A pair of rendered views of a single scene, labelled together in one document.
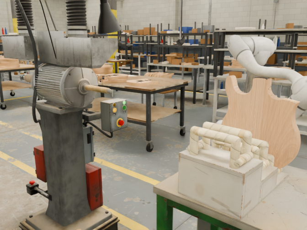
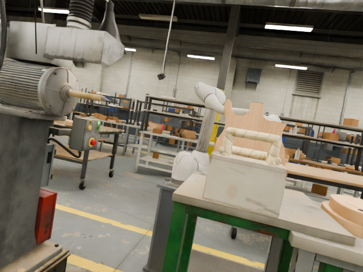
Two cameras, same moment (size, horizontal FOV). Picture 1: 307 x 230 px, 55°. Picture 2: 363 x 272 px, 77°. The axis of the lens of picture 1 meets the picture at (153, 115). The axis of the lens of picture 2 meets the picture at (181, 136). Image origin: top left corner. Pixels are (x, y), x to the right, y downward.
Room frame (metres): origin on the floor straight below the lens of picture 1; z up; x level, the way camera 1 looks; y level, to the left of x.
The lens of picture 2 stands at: (0.36, 0.40, 1.19)
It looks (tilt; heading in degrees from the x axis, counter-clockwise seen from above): 3 degrees down; 333
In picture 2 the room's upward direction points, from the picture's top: 10 degrees clockwise
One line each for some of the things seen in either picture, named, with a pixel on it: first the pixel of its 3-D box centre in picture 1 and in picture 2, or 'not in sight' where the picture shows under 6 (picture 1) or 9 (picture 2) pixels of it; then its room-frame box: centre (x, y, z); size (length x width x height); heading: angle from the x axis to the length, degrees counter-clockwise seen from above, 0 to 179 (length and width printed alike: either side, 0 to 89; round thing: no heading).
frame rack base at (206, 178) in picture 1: (218, 177); (243, 181); (1.02, -0.25, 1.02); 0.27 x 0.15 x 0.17; 48
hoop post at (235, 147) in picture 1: (235, 154); (274, 152); (0.93, -0.27, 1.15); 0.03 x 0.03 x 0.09
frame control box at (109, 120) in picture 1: (104, 117); (73, 136); (1.98, 0.34, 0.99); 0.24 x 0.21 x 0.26; 50
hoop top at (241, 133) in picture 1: (225, 130); not in sight; (1.04, -0.27, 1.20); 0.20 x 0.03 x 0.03; 47
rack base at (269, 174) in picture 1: (237, 174); not in sight; (1.13, -0.35, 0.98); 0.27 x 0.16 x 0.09; 48
